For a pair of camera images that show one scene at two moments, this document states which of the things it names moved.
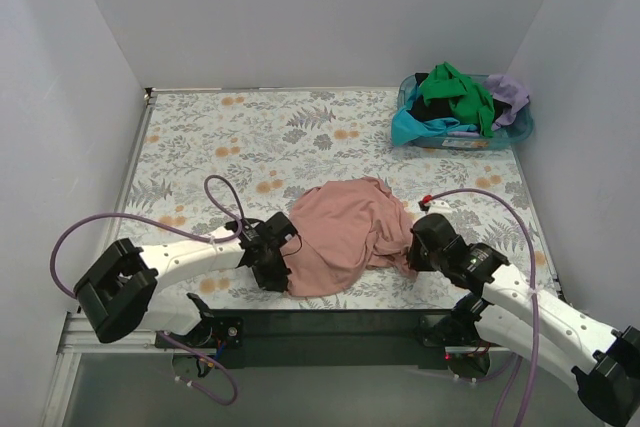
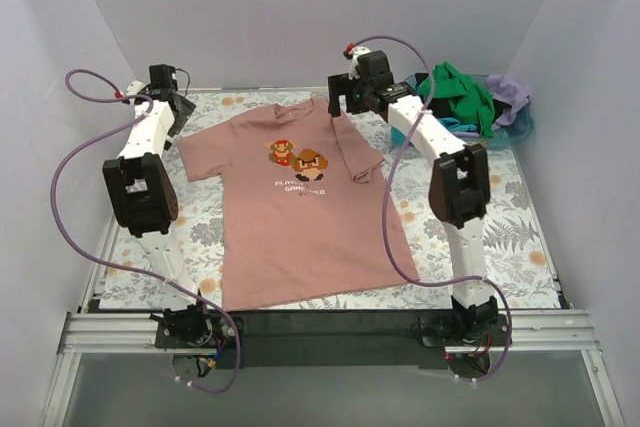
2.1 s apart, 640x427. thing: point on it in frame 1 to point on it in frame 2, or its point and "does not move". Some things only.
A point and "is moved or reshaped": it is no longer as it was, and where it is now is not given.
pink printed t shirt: (341, 227) is moved or reshaped
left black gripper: (279, 253) to (181, 110)
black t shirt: (435, 108) does not move
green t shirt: (469, 100) does not move
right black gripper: (417, 251) to (338, 87)
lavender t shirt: (506, 90) does not move
